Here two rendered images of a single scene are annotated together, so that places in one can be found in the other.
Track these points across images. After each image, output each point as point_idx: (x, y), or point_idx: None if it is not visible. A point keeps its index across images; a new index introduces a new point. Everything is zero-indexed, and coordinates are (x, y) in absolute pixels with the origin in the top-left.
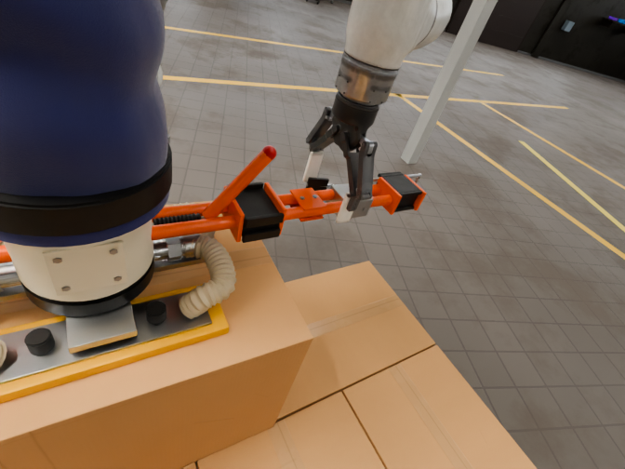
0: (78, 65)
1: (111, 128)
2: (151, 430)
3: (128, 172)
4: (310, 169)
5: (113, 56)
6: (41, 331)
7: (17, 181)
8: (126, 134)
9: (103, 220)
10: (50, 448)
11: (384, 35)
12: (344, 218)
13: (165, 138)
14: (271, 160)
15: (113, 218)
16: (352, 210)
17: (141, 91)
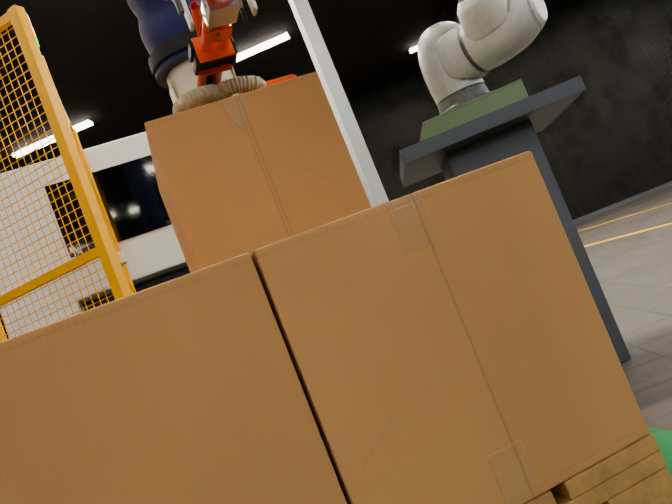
0: (137, 11)
1: (144, 27)
2: (170, 207)
3: (151, 42)
4: (248, 1)
5: (136, 3)
6: None
7: None
8: (147, 27)
9: (151, 65)
10: (163, 194)
11: None
12: (188, 23)
13: (166, 25)
14: (191, 10)
15: (152, 64)
16: (179, 12)
17: (153, 10)
